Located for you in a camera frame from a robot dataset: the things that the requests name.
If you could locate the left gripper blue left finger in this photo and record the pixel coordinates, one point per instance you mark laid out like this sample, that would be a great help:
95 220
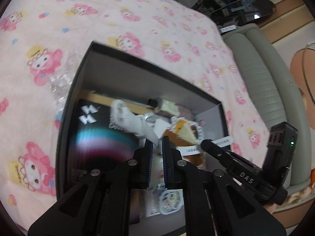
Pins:
144 157

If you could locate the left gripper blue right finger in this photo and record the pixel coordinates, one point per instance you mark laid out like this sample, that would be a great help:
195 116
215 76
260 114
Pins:
171 171

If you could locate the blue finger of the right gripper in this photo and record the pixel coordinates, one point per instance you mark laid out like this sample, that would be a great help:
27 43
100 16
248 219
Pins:
221 154

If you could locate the brown wooden comb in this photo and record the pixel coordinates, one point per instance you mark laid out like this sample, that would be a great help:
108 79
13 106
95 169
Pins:
188 151

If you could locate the cartoon girl sticker card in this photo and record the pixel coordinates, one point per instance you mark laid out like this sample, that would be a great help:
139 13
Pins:
187 130

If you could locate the white strap smartwatch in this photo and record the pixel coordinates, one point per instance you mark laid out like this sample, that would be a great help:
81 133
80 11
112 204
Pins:
136 124

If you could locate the black cardboard storage box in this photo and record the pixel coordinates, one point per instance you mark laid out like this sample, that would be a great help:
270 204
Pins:
97 201

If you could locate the green label paper packet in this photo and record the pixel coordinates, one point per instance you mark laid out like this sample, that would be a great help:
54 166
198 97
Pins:
168 107

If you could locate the right hand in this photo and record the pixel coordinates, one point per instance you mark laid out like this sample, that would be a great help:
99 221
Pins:
270 207

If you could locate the grey padded headboard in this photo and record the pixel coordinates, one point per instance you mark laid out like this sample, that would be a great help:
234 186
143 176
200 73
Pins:
275 95

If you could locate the clear bubble wrap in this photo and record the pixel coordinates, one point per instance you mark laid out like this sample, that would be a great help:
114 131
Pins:
62 80

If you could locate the pink cartoon print blanket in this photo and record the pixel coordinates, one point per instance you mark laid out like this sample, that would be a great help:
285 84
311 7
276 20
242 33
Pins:
37 36

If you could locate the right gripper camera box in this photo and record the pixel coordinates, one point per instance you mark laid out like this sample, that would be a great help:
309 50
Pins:
281 148

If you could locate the black colourful ring booklet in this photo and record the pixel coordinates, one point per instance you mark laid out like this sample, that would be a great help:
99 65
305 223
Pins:
95 141

